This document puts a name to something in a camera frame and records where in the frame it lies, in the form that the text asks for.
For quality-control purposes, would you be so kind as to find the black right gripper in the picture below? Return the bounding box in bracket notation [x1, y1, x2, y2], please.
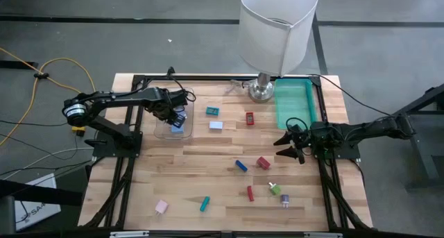
[273, 124, 314, 165]

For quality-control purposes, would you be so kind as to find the red wall charger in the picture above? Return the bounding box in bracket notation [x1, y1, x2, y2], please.
[255, 156, 272, 171]

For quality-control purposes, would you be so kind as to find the pink wall charger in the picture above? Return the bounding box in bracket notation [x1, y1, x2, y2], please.
[154, 200, 169, 216]

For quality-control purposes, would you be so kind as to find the clear plastic tray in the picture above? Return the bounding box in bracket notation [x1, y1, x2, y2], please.
[153, 87, 195, 141]

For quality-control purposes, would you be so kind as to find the green plastic tray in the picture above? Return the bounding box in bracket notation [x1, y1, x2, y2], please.
[274, 78, 318, 130]

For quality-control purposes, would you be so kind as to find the clear plastic bag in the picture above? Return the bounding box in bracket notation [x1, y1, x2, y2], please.
[224, 78, 256, 96]

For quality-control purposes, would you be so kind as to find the white shade table lamp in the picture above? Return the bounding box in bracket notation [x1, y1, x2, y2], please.
[237, 0, 319, 104]

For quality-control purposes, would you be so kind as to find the black metal stand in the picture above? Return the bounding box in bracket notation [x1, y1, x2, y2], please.
[382, 83, 444, 190]

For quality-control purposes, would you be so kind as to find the black beam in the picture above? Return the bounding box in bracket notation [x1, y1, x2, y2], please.
[0, 178, 86, 238]

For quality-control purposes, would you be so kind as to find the black floor bar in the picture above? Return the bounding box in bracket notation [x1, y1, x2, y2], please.
[0, 60, 39, 69]

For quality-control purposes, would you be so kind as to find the white printed sign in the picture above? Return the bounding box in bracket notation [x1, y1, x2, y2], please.
[13, 173, 62, 232]

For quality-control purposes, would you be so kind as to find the black aluminium table frame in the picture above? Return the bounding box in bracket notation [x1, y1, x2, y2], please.
[78, 74, 375, 238]

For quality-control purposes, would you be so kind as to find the black power cable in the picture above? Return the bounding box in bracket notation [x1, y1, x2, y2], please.
[307, 73, 395, 117]

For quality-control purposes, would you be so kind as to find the silver metal bracket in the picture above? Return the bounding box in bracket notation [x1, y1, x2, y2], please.
[304, 232, 343, 238]
[110, 230, 150, 238]

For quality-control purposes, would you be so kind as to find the yellow extension cable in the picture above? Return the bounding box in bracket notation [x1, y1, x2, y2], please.
[0, 46, 87, 137]
[0, 57, 97, 148]

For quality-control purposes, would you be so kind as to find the white floor cable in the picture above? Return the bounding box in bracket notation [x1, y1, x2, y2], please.
[0, 146, 94, 180]

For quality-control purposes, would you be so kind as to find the black floor cable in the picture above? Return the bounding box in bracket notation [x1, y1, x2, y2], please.
[0, 119, 69, 127]
[0, 160, 93, 178]

